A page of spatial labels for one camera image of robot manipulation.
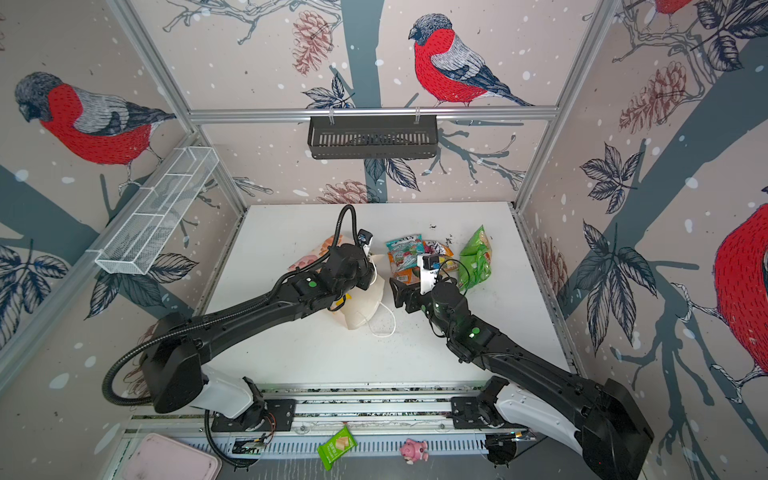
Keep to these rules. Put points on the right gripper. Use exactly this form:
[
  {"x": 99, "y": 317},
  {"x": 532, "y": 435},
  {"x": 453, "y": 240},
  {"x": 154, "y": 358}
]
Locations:
[{"x": 407, "y": 290}]

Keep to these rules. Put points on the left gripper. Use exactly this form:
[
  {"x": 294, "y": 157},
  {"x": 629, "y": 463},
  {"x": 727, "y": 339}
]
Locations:
[{"x": 368, "y": 275}]

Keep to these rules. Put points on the beige paper bag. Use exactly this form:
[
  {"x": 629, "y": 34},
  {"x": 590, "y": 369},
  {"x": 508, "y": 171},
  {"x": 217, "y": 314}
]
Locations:
[{"x": 361, "y": 308}]

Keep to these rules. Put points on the teal Fox's candy bag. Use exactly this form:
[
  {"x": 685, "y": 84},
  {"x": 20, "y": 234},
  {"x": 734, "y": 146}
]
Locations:
[{"x": 403, "y": 252}]

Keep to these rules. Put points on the green snack packet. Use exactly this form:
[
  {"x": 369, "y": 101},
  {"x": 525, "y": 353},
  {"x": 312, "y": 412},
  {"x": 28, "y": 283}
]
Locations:
[
  {"x": 475, "y": 260},
  {"x": 336, "y": 447}
]

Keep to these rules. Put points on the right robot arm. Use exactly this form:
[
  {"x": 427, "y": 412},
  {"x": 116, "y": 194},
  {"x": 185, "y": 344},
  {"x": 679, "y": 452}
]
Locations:
[{"x": 602, "y": 421}]

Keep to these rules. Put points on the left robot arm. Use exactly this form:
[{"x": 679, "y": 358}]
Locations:
[{"x": 175, "y": 369}]

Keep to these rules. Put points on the black hanging metal shelf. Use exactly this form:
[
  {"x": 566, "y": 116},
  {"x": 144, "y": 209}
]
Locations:
[{"x": 373, "y": 137}]

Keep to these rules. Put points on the pink pig toy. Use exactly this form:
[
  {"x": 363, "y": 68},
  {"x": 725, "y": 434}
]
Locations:
[{"x": 413, "y": 451}]

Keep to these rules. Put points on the pink tray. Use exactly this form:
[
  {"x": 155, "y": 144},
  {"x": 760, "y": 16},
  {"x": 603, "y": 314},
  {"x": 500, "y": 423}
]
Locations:
[{"x": 159, "y": 457}]

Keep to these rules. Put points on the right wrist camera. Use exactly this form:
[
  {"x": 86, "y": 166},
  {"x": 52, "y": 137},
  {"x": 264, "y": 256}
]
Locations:
[{"x": 429, "y": 270}]

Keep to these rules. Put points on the aluminium rail frame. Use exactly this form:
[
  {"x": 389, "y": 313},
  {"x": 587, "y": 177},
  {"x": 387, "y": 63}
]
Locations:
[{"x": 381, "y": 420}]

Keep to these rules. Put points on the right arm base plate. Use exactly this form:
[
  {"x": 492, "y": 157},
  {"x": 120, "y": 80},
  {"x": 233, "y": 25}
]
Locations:
[{"x": 469, "y": 412}]

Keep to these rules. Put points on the aluminium horizontal frame bar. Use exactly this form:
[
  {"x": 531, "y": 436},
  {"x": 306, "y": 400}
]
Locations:
[{"x": 233, "y": 116}]

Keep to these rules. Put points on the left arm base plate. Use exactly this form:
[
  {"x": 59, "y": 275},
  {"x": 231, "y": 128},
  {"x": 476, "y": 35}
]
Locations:
[{"x": 270, "y": 415}]

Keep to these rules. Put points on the white wire mesh basket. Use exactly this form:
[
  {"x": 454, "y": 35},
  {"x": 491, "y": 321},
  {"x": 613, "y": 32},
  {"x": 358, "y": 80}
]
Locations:
[{"x": 140, "y": 239}]

